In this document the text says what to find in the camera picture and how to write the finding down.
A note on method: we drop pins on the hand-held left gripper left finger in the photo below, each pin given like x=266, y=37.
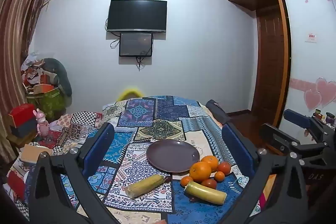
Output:
x=104, y=145

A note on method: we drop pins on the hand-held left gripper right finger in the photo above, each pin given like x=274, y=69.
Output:
x=235, y=146

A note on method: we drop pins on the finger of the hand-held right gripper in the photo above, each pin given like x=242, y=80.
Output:
x=296, y=119
x=275, y=137

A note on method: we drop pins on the medium orange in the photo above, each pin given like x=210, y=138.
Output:
x=210, y=160

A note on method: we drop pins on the small mandarin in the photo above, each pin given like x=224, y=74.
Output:
x=186, y=181
x=219, y=176

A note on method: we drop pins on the large orange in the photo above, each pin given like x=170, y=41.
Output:
x=200, y=172

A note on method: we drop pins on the dark red tomato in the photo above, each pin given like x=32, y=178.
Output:
x=209, y=183

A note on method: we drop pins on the yellow sugarcane piece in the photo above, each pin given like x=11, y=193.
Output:
x=206, y=192
x=144, y=186

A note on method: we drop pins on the dark purple plate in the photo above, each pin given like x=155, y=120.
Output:
x=173, y=157

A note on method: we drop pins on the small jars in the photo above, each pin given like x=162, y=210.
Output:
x=325, y=117

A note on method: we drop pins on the pink heart stickers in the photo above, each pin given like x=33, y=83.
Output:
x=321, y=95

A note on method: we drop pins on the yellow round object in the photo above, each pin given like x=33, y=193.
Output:
x=129, y=94

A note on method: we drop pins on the orange blanket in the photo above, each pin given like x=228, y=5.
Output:
x=263, y=197

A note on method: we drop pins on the white sliding wardrobe door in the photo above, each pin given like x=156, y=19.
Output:
x=309, y=61

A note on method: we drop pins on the patchwork printed blanket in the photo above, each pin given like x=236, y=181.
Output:
x=157, y=119

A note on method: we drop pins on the pink rabbit toy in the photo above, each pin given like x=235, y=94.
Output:
x=42, y=125

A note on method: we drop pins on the green patterned bag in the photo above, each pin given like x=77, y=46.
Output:
x=51, y=102

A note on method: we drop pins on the flat cardboard box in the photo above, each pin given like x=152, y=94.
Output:
x=34, y=153

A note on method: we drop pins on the red label sticker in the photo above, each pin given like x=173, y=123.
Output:
x=311, y=38

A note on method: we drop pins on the red box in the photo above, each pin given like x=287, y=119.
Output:
x=22, y=115

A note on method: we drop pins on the pile of boxes and paper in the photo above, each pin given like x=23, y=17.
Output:
x=32, y=74

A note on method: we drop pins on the striped brown curtain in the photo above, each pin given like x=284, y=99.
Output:
x=15, y=37

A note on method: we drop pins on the small black wall monitor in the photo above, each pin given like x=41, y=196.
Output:
x=136, y=44

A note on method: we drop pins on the black wall television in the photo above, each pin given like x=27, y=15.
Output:
x=137, y=15

